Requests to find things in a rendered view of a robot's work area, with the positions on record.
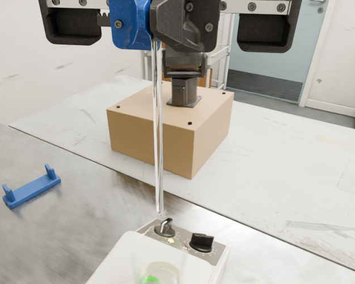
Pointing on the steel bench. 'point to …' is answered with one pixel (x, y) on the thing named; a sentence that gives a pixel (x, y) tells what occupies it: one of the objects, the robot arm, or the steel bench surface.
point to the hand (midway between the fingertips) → (157, 10)
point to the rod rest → (30, 188)
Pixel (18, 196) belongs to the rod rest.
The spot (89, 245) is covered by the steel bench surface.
